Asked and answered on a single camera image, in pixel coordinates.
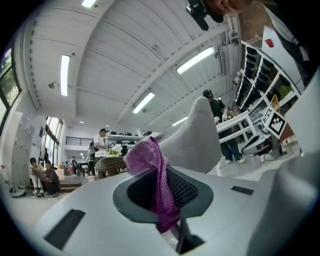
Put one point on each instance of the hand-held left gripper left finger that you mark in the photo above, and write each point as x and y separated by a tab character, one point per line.
100	220

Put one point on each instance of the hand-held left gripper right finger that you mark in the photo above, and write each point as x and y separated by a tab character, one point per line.
225	212

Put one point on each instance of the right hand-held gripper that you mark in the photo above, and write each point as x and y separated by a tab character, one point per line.
276	125

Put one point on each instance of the grey armchair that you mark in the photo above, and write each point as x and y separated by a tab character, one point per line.
197	140

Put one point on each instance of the purple cleaning cloth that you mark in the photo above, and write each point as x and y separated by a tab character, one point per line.
150	155

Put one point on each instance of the white work table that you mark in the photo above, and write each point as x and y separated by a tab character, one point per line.
232	123

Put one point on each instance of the white bucket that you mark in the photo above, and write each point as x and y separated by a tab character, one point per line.
91	178

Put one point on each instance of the brown wicker glass-top table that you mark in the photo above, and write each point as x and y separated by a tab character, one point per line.
110	165

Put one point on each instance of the white pot with flowers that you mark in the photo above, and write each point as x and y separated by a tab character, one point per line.
116	150

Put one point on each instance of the ceiling light panel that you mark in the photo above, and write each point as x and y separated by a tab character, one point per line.
65	75
143	102
196	60
88	2
179	121

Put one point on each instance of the white storage shelf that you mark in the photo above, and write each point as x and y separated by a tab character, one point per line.
276	70

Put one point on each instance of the white shelving unit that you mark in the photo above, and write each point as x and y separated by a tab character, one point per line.
125	137

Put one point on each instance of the black wheel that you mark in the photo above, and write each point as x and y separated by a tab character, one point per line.
17	192

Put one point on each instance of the ceiling air vent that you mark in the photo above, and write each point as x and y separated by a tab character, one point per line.
223	62

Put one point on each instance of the person's black printed shirt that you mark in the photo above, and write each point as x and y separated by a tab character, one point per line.
290	30

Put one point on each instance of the person's face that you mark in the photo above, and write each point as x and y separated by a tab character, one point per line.
232	5

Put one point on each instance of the large window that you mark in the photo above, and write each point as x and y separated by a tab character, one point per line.
8	87

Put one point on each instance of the person's black head camera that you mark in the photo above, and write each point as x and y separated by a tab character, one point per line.
197	12

